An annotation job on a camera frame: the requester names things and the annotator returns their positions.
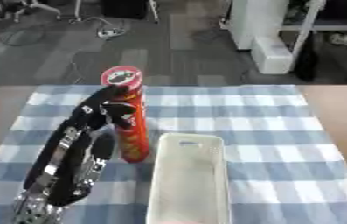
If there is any white cabinet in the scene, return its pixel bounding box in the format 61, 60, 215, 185
228, 0, 295, 75

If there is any chair base with wheels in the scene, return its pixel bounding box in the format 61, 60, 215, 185
0, 0, 65, 24

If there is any white plastic box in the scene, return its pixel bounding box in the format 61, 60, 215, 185
143, 132, 233, 224

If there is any black chair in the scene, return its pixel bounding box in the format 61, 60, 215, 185
72, 0, 161, 25

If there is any white pole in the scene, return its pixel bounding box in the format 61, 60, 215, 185
288, 0, 330, 64

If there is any white power strip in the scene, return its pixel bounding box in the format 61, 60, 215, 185
94, 25, 128, 39

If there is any red cylindrical chip can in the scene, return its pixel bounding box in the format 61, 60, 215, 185
100, 65, 152, 164

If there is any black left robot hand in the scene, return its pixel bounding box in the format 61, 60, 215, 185
67, 84, 140, 131

